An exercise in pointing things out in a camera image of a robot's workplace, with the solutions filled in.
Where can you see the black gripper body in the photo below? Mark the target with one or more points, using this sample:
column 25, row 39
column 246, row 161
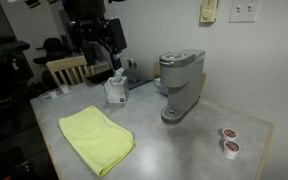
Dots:
column 90, row 33

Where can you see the yellow microfiber towel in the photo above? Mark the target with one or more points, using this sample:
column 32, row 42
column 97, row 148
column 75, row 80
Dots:
column 94, row 136

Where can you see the black monitor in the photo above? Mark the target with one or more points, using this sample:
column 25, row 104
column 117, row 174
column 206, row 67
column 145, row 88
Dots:
column 84, row 8

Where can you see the light wooden chair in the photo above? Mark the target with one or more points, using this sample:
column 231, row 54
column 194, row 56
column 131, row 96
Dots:
column 65, row 62

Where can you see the black cap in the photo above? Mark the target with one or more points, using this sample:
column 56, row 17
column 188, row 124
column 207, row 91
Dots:
column 52, row 45

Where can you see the small white cup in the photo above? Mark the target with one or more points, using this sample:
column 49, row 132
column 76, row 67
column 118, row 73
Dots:
column 64, row 88

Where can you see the grey tissue box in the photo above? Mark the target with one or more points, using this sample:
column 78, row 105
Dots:
column 116, row 91

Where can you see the dark grey cloth mat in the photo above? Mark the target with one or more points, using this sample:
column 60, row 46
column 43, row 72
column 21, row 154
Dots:
column 140, row 83

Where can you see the clear plastic tray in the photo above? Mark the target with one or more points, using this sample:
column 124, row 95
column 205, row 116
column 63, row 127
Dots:
column 45, row 96

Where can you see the blue plastic container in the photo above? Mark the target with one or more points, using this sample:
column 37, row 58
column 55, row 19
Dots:
column 158, row 85

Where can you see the black shelf unit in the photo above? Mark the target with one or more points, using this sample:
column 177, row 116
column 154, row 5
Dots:
column 4, row 83

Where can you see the grey pod coffee machine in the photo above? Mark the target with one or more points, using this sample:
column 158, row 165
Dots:
column 180, row 83

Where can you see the white coffee pod red lid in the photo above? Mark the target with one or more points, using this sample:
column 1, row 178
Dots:
column 230, row 133
column 231, row 148

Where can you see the black yellow wall item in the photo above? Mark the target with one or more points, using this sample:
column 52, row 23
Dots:
column 32, row 3
column 52, row 1

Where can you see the beige wall thermostat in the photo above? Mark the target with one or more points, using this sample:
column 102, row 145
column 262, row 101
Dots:
column 208, row 11

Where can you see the white light switch plate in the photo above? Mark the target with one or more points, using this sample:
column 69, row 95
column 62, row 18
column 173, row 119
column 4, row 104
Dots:
column 244, row 10

